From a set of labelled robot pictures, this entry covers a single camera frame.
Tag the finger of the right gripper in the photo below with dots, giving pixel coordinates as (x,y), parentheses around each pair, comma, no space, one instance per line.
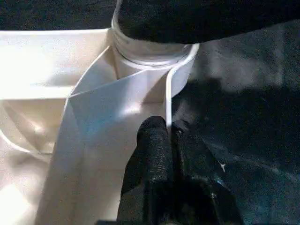
(197,21)

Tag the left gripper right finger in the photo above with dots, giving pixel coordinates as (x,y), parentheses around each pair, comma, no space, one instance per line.
(199,192)

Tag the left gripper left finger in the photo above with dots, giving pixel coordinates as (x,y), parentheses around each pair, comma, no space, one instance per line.
(152,178)

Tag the white plastic table leg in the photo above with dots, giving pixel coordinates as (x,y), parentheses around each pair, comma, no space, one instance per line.
(140,50)

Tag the white plastic table top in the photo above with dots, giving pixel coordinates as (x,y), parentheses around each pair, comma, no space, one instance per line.
(37,140)

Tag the black work mat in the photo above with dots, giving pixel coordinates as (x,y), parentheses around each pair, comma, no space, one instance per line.
(248,117)

